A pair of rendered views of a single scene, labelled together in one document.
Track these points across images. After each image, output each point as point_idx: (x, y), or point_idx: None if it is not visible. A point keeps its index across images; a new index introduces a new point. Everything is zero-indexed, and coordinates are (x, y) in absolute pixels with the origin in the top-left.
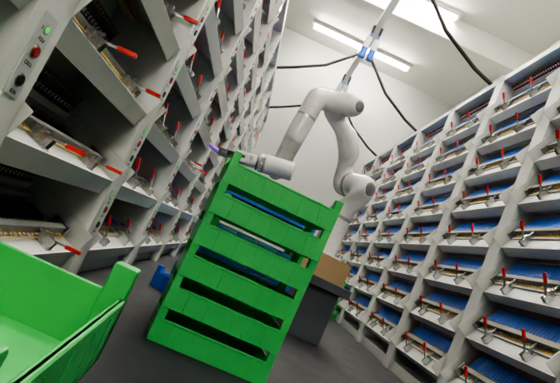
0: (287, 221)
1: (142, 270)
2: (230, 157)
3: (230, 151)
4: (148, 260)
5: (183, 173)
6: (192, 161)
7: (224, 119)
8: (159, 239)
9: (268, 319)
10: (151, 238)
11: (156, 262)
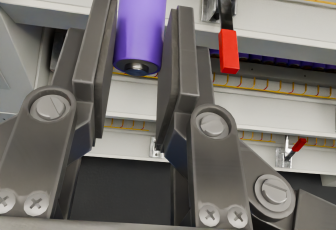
0: None
1: (116, 186)
2: (171, 192)
3: (21, 124)
4: (295, 174)
5: (280, 55)
6: (220, 25)
7: None
8: (282, 164)
9: None
10: (265, 149)
11: (313, 189)
